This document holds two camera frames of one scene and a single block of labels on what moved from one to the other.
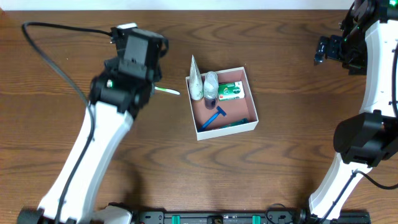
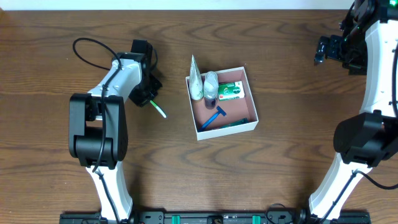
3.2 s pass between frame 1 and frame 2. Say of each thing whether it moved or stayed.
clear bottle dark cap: stayed
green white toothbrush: moved
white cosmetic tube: stayed
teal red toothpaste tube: stayed
